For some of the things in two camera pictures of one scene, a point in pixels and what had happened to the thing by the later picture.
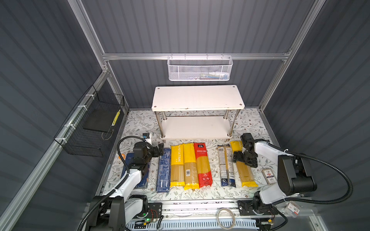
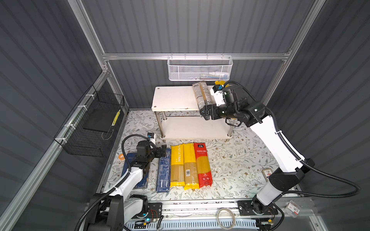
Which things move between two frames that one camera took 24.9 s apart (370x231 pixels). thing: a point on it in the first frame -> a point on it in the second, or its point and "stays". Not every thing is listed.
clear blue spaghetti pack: (228, 178) -> (203, 94)
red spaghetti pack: (204, 171) stays
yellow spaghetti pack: (245, 172) -> (220, 82)
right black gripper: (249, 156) -> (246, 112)
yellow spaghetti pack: (191, 177) stays
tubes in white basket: (211, 75) stays
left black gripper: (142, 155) stays
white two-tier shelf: (199, 112) stays
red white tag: (292, 209) stays
